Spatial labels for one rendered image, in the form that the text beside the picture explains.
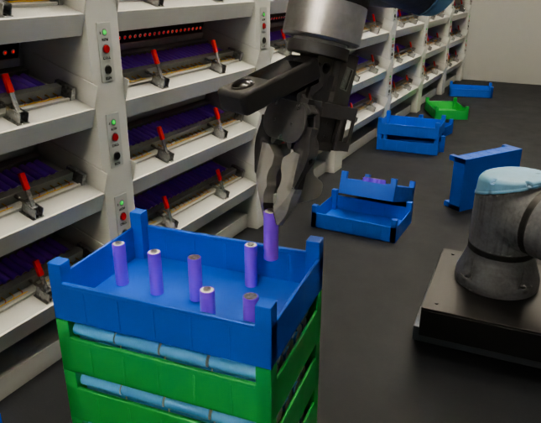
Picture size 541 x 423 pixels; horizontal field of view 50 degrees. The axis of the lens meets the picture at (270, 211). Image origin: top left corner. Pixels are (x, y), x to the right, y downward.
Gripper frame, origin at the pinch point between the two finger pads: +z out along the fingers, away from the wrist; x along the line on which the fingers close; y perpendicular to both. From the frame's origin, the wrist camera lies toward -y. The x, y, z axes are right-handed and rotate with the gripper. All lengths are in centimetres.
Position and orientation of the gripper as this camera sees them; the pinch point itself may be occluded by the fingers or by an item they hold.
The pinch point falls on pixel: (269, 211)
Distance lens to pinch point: 69.8
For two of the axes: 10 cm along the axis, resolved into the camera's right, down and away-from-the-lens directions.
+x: -6.2, -2.9, 7.3
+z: -2.0, 9.6, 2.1
